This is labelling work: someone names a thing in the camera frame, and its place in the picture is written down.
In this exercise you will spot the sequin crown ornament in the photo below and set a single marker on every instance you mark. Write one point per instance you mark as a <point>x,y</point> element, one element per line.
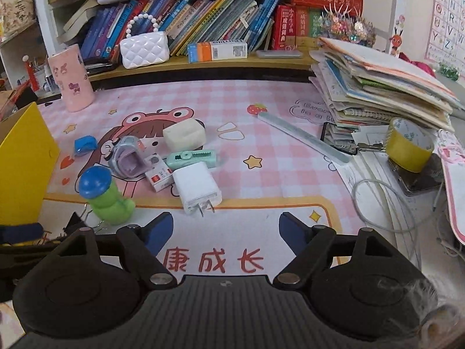
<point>345,25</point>

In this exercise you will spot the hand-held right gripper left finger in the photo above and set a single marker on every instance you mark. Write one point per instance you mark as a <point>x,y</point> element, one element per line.
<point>160,231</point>

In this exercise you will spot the deer sticker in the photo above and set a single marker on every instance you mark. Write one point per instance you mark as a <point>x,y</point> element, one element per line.
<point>397,41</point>

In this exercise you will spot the magenta cloth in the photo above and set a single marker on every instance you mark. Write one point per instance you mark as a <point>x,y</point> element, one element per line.
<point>417,64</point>

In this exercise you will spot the green bottle with blue cap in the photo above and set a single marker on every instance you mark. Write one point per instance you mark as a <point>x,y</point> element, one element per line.
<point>107,200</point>

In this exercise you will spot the grey open book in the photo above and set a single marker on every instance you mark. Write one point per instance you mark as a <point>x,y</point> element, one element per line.
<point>81,18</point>

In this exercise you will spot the yellow cardboard box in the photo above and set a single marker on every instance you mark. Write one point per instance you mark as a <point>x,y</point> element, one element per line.
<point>25,167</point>

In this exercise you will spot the metal keys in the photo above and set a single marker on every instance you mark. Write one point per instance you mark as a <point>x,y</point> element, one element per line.
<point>370,147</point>

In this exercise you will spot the mint green correction tape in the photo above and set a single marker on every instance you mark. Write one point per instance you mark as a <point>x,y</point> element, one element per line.
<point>190,158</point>

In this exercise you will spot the grey plastic ruler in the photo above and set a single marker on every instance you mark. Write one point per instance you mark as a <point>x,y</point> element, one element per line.
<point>301,136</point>

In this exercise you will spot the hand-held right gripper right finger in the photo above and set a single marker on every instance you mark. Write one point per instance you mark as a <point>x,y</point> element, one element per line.
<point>291,232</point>

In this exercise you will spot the pink white board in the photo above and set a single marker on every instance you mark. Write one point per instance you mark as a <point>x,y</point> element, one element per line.
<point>454,189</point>

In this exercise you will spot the red green book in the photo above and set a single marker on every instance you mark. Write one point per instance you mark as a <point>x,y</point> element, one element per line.
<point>308,25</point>

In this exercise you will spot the dark tablet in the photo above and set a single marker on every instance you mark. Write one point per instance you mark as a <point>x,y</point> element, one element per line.
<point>417,181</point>

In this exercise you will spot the stack of books and papers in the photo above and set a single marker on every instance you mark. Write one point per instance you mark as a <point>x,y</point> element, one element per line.
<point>381,87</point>

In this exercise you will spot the floral print bag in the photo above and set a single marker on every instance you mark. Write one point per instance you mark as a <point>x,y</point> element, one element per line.
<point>14,3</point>

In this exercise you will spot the black case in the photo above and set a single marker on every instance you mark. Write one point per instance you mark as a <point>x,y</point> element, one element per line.
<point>100,67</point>

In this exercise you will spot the white shelf unit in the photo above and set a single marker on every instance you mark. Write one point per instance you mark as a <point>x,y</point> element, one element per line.
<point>43,29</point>

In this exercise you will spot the grey flat case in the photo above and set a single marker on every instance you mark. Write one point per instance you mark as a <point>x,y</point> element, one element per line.
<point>279,53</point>

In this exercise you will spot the white quilted purse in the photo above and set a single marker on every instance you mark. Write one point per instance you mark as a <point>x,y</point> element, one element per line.
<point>144,52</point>

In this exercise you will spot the pink checkered desk mat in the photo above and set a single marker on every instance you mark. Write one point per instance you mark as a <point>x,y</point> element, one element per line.
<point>261,189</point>

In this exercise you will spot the white paper sheets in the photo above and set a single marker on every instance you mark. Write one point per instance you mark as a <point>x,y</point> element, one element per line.
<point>385,203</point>

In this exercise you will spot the thick red dictionary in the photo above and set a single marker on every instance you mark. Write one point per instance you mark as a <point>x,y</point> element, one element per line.
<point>285,29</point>

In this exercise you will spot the alphabet wall poster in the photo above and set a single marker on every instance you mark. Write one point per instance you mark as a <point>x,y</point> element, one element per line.
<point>448,18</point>

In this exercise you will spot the white charger plug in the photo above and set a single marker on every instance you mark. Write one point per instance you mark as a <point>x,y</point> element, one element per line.
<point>196,185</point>

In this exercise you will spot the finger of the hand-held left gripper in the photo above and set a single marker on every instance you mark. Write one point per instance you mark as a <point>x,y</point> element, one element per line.
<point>20,233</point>
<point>25,253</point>

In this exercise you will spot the wooden bookshelf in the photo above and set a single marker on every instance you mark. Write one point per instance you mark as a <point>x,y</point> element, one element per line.
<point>225,66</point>

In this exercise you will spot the pink cartoon print cup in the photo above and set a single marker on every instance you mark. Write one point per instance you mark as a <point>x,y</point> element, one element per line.
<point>71,80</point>

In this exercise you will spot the yellow tape roll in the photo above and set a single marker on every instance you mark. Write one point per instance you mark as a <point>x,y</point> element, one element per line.
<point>407,149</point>

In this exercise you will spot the orange white medicine box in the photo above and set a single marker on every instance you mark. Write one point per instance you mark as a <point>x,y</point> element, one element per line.
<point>218,51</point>

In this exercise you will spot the red tassel pen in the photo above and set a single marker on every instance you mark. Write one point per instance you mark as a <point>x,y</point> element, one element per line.
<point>32,72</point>

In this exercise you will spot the row of colourful books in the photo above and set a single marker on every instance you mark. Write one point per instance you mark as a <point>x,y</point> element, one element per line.
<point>189,18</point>

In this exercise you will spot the beige eraser block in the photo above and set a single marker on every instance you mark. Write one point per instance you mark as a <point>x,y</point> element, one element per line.
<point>181,134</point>

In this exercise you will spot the white pen holder with pens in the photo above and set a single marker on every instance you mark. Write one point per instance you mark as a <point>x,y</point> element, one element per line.
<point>47,76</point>

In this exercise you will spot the small red white box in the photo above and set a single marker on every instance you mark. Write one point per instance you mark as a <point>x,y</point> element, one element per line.
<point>158,178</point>

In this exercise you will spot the blue pencil sharpener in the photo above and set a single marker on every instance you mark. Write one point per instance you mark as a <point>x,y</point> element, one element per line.
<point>85,144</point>

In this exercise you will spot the black binder clip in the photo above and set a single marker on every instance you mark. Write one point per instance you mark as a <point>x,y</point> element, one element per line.
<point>78,221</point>

